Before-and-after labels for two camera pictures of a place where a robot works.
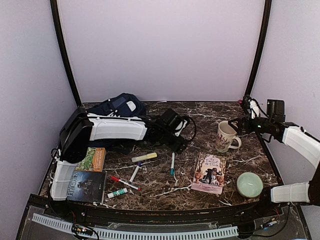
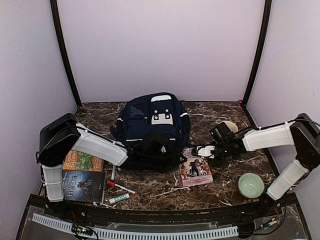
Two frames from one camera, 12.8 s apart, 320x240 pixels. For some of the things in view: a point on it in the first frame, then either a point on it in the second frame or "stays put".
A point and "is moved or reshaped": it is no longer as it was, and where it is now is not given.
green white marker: x=117 y=192 -> x=113 y=200
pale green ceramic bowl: x=249 y=184 stays put
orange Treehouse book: x=94 y=160 stays put
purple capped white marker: x=134 y=174 -> x=113 y=172
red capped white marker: x=117 y=180 -> x=112 y=183
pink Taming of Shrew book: x=209 y=173 -> x=195 y=170
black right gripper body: x=265 y=128 -> x=224 y=154
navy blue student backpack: x=125 y=104 is moved or reshaped
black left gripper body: x=177 y=146 -> x=162 y=163
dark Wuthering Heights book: x=88 y=186 stays put
